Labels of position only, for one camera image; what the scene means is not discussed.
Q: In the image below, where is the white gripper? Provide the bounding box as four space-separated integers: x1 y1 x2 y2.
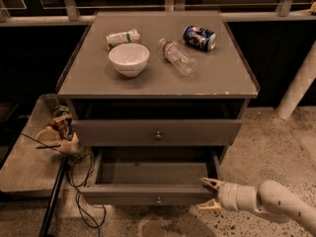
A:
197 177 239 211

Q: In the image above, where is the grey drawer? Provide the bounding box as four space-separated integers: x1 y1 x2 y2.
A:
81 147 219 205
72 119 241 146

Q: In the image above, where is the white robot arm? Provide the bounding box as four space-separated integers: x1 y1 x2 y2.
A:
197 178 316 236

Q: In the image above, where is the grey drawer cabinet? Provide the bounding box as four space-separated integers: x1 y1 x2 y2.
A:
54 10 261 170

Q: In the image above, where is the grey top drawer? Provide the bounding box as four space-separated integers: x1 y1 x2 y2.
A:
72 119 241 146

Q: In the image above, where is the clear plastic water bottle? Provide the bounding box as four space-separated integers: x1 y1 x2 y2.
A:
159 39 198 76

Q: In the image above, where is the blue soda can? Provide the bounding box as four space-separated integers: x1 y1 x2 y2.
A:
183 26 216 51

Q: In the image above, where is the white bowl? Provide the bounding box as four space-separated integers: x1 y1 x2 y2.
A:
109 43 150 77

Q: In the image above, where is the white green crushed can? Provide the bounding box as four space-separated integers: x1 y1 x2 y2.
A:
106 29 140 49

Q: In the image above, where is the grey side tray table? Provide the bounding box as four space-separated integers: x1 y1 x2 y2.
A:
0 93 72 199

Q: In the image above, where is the metal window railing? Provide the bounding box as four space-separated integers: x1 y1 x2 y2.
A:
0 0 315 26

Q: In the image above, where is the black cable on floor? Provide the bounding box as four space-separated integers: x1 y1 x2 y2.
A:
19 131 110 237

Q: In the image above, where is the white diagonal post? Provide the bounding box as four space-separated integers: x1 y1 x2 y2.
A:
276 40 316 119

